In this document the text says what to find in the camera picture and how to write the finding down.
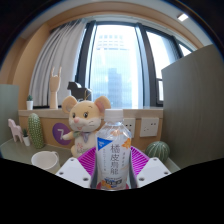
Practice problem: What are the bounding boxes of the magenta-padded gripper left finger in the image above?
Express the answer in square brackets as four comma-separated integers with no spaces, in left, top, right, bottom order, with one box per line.
[55,146,99,190]

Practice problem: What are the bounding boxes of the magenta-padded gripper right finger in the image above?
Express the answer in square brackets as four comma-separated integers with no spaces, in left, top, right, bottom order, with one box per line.
[128,145,172,189]

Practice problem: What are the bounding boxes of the clear plastic water bottle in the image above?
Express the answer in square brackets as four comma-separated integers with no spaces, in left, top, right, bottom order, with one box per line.
[95,108,133,191]

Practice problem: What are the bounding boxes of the round green cactus ornament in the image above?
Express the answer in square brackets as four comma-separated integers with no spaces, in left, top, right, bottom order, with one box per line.
[144,140,171,164]

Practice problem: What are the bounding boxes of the pale yellow cup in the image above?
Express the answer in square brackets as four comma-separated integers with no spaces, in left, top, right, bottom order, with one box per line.
[30,150,61,174]

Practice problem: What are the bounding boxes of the round purple number sign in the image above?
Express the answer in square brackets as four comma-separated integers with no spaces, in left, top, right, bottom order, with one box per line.
[52,122,73,146]

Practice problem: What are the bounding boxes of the tall green cactus ornament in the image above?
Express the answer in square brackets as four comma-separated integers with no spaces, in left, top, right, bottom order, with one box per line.
[27,112,46,150]

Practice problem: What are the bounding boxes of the wooden desk back ledge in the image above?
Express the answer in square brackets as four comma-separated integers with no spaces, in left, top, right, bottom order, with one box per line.
[18,107,164,151]

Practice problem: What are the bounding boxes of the small plant in white pot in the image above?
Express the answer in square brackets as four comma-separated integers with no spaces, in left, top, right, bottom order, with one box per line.
[21,128,31,147]
[25,94,34,111]

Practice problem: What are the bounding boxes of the beige mouse plush toy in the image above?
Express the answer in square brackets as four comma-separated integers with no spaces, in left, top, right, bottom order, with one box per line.
[61,95,112,158]

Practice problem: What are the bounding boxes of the pink horse figurine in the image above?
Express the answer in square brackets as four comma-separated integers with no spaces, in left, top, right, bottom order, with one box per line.
[7,118,24,144]

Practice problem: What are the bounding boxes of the grey green desk partition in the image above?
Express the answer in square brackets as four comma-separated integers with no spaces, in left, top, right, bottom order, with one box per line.
[161,43,224,169]

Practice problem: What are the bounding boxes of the black horse figurine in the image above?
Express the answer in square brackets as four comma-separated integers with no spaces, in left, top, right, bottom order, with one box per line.
[66,81,93,102]

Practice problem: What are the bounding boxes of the wooden hand figure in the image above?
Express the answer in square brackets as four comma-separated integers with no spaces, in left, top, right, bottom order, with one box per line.
[49,66,63,110]

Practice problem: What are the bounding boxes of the pale green desk partition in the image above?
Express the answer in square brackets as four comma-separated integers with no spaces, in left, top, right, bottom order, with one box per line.
[0,83,20,146]

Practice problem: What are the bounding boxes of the grey white curtain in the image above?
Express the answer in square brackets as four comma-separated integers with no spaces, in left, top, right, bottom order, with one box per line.
[29,19,88,108]

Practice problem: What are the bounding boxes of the dark-framed window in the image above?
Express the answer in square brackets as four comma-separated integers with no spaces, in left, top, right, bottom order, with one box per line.
[74,20,194,108]

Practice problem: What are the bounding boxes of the ceiling lights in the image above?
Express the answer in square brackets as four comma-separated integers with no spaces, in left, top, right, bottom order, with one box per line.
[177,12,190,22]

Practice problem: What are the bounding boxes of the white wall socket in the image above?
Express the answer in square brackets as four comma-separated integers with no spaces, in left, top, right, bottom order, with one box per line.
[123,117,137,139]
[139,116,160,138]

